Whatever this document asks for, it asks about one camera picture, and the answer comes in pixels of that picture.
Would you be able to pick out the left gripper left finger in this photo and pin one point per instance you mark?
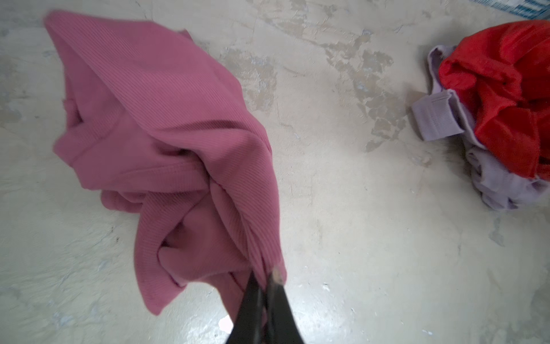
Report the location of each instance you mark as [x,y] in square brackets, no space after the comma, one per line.
[248,326]

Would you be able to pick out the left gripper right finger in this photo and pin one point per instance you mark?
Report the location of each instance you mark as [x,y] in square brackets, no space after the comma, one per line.
[280,326]

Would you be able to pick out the pink ribbed cloth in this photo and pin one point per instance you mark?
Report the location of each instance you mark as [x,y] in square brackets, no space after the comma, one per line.
[161,129]

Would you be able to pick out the lavender cloth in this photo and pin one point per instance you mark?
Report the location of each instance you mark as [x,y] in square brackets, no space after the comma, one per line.
[441,114]

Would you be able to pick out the red cloth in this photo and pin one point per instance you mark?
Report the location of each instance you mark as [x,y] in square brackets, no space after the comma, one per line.
[501,75]

